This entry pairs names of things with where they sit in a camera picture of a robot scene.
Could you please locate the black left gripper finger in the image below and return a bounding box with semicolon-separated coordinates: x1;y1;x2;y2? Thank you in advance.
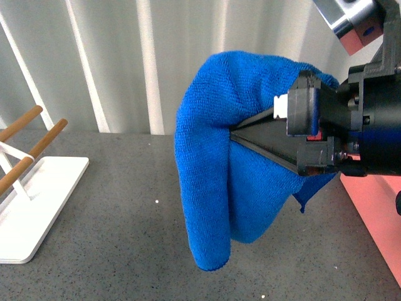
230;131;303;174

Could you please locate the white pleated curtain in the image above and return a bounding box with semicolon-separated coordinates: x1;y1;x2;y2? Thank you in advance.
1;1;381;135

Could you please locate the wooden rack rod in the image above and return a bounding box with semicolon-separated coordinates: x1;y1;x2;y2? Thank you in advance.
0;105;43;142
28;119;68;159
0;157;34;195

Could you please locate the blue microfiber cloth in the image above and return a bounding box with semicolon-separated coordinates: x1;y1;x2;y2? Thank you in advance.
175;51;338;271

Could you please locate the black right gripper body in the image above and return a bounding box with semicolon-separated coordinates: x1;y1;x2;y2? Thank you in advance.
294;56;401;178

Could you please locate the pink plastic box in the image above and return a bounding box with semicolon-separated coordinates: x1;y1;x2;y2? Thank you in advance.
340;174;400;283

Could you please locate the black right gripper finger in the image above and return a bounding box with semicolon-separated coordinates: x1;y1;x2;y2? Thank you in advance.
233;70;336;132

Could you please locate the white towel rack stand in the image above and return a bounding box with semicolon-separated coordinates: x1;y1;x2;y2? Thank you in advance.
0;140;90;264

